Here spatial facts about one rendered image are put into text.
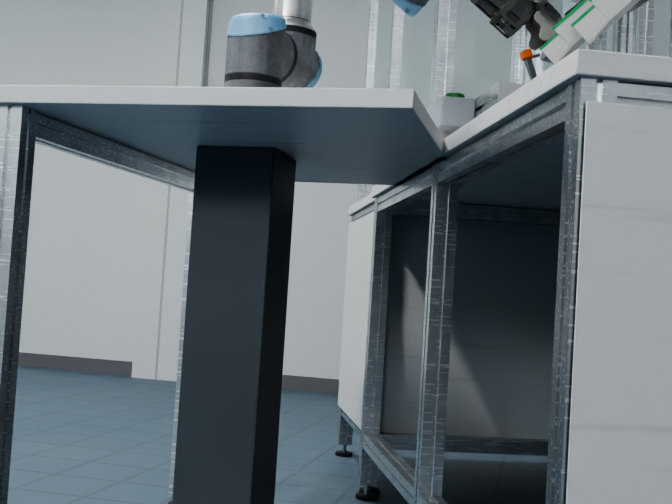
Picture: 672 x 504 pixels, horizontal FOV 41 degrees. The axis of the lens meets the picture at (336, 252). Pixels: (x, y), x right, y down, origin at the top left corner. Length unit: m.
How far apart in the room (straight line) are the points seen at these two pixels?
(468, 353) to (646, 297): 1.52
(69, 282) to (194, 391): 3.83
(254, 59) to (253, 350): 0.57
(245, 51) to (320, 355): 3.34
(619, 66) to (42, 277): 4.82
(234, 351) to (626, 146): 0.91
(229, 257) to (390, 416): 0.97
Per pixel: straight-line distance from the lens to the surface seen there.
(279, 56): 1.84
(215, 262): 1.75
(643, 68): 1.12
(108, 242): 5.45
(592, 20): 1.56
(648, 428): 1.11
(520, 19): 1.87
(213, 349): 1.75
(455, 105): 1.81
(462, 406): 2.59
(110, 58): 5.64
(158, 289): 5.20
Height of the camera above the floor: 0.56
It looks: 3 degrees up
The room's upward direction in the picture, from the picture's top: 4 degrees clockwise
